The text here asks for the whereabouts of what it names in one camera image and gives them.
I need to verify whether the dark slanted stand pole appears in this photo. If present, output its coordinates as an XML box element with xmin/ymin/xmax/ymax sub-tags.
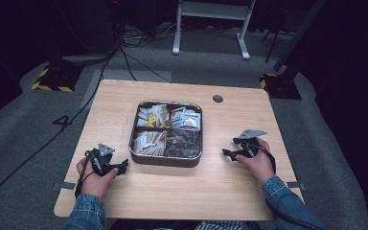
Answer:
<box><xmin>272</xmin><ymin>0</ymin><xmax>328</xmax><ymax>73</ymax></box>

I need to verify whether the pile of white brown sticks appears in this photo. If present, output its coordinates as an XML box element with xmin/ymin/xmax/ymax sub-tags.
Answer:
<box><xmin>132</xmin><ymin>129</ymin><xmax>168</xmax><ymax>157</ymax></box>

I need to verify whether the thin black floor cable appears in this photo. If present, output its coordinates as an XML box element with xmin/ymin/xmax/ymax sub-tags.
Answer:
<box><xmin>118</xmin><ymin>44</ymin><xmax>173</xmax><ymax>83</ymax></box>

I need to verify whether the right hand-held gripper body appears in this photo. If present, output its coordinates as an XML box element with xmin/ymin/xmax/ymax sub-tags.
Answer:
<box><xmin>232</xmin><ymin>128</ymin><xmax>268</xmax><ymax>158</ymax></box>

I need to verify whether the grey round stand base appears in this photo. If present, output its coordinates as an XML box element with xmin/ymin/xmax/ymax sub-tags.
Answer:
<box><xmin>61</xmin><ymin>52</ymin><xmax>117</xmax><ymax>65</ymax></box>

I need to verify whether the tangle of floor cables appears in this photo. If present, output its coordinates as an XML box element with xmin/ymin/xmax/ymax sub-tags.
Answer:
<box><xmin>121</xmin><ymin>22</ymin><xmax>181</xmax><ymax>49</ymax></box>

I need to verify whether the person's right hand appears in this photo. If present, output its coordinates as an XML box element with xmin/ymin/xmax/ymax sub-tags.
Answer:
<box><xmin>235</xmin><ymin>137</ymin><xmax>276</xmax><ymax>186</ymax></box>

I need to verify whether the black tripod stand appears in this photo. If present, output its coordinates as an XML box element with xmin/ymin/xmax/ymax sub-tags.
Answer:
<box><xmin>261</xmin><ymin>27</ymin><xmax>290</xmax><ymax>64</ymax></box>

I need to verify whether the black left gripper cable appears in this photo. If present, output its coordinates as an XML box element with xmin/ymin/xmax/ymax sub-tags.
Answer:
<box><xmin>74</xmin><ymin>152</ymin><xmax>98</xmax><ymax>198</ymax></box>

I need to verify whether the pile of white yellow packets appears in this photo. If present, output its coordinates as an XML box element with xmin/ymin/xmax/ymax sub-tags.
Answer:
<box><xmin>136</xmin><ymin>103</ymin><xmax>171</xmax><ymax>128</ymax></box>

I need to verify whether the pile of white red packets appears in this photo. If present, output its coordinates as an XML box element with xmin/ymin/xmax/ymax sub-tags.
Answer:
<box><xmin>169</xmin><ymin>106</ymin><xmax>202</xmax><ymax>131</ymax></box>

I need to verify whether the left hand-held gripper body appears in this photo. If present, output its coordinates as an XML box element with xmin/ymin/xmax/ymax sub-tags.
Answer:
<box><xmin>85</xmin><ymin>143</ymin><xmax>123</xmax><ymax>176</ymax></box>

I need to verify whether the square metal compartment tin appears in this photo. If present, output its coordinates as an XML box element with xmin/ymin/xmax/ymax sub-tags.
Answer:
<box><xmin>127</xmin><ymin>100</ymin><xmax>204</xmax><ymax>169</ymax></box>

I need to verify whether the grey tape tab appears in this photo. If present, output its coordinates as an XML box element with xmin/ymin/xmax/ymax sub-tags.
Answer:
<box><xmin>52</xmin><ymin>181</ymin><xmax>77</xmax><ymax>192</ymax></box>
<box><xmin>286</xmin><ymin>180</ymin><xmax>307</xmax><ymax>190</ymax></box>

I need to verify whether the pile of dark packets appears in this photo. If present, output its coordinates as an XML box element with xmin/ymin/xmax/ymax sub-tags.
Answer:
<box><xmin>164</xmin><ymin>128</ymin><xmax>202</xmax><ymax>159</ymax></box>

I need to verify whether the long black floor cable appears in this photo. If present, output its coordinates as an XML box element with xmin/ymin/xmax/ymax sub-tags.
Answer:
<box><xmin>0</xmin><ymin>47</ymin><xmax>118</xmax><ymax>215</ymax></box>

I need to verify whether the person's striped clothing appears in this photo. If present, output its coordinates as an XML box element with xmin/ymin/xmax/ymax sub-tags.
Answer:
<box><xmin>194</xmin><ymin>219</ymin><xmax>251</xmax><ymax>230</ymax></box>

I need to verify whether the white metal stand frame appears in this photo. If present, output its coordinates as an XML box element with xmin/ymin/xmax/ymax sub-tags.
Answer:
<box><xmin>172</xmin><ymin>0</ymin><xmax>257</xmax><ymax>61</ymax></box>

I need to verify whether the black yellow striped stand base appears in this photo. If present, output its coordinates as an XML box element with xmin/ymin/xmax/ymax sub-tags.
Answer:
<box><xmin>259</xmin><ymin>72</ymin><xmax>303</xmax><ymax>101</ymax></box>
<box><xmin>31</xmin><ymin>63</ymin><xmax>84</xmax><ymax>93</ymax></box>

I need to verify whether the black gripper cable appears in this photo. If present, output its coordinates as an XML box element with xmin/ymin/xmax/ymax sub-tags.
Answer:
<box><xmin>250</xmin><ymin>143</ymin><xmax>326</xmax><ymax>230</ymax></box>
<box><xmin>74</xmin><ymin>152</ymin><xmax>98</xmax><ymax>198</ymax></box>

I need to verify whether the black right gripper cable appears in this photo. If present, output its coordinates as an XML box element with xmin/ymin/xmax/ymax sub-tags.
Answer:
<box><xmin>250</xmin><ymin>143</ymin><xmax>326</xmax><ymax>230</ymax></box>

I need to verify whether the person's left hand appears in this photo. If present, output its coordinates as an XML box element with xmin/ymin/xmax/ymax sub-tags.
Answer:
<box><xmin>76</xmin><ymin>156</ymin><xmax>120</xmax><ymax>198</ymax></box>

